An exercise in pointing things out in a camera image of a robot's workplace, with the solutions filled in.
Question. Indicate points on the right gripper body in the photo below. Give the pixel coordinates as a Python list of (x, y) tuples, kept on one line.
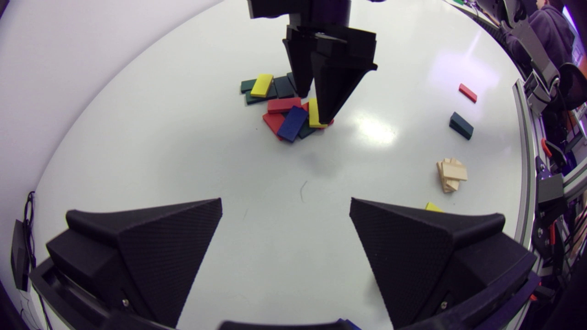
[(323, 13)]

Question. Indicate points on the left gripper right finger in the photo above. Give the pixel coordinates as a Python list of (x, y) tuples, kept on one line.
[(412, 261)]

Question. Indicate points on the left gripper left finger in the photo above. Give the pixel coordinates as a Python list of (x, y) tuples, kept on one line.
[(151, 256)]

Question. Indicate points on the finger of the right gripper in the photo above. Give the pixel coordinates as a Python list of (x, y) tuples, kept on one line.
[(300, 64), (337, 78)]

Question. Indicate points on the dark green wooden block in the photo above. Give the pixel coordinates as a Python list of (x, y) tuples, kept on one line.
[(247, 85), (284, 87), (305, 131), (461, 125), (270, 95), (291, 79)]

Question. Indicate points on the yellow wooden block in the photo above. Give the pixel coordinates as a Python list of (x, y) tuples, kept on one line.
[(313, 114), (262, 85), (433, 207)]

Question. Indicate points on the red wooden block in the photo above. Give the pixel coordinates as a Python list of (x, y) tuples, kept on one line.
[(284, 105), (330, 123), (467, 92), (274, 122)]

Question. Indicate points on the blue wooden block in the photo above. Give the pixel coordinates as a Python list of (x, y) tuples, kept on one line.
[(292, 123), (349, 324)]

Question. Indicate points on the pile of natural wooden blocks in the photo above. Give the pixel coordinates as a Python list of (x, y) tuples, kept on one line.
[(451, 174)]

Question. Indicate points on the black power brick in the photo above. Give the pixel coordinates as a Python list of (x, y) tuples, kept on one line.
[(20, 254)]

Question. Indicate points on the person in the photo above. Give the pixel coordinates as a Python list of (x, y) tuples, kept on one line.
[(548, 32)]

